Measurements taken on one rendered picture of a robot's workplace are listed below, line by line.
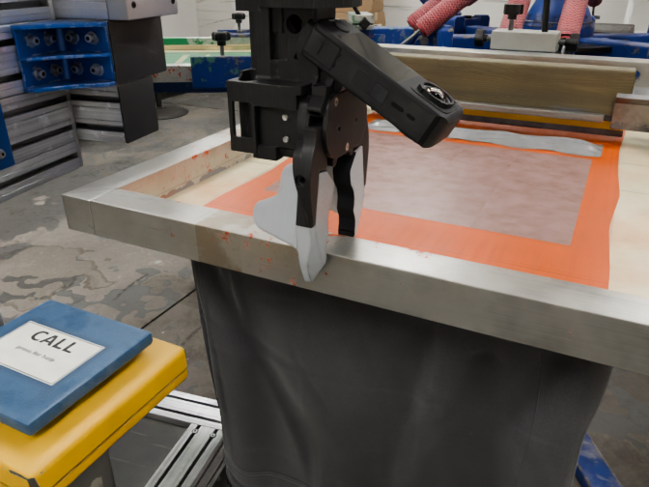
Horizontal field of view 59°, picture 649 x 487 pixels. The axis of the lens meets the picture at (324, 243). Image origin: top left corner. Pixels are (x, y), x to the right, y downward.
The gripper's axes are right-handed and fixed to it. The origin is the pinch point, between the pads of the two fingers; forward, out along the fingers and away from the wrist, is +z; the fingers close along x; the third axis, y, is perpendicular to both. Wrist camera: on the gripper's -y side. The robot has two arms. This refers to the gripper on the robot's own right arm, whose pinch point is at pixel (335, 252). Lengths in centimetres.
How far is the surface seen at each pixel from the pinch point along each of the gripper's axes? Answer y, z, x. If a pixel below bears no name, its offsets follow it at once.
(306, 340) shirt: 6.6, 15.3, -7.1
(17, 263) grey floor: 205, 98, -105
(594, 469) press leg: -32, 93, -87
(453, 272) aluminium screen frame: -9.9, -0.8, 0.6
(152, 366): 6.1, 2.9, 15.5
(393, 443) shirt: -3.4, 26.8, -8.5
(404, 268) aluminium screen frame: -6.4, -0.8, 1.5
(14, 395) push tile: 9.7, 1.2, 22.7
